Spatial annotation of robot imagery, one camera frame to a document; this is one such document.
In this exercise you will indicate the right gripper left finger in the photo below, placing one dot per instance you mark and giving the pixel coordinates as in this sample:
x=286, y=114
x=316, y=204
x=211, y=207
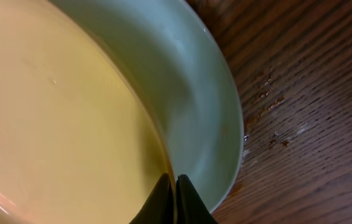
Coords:
x=158, y=208

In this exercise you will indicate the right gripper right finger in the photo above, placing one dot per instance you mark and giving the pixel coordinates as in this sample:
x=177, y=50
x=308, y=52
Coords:
x=190, y=208

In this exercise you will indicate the yellow-green plate top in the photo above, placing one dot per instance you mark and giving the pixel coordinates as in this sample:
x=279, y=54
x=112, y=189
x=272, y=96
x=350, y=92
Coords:
x=76, y=145

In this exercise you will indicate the light blue plate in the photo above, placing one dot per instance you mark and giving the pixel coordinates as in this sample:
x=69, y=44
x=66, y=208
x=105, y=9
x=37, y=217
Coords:
x=174, y=65

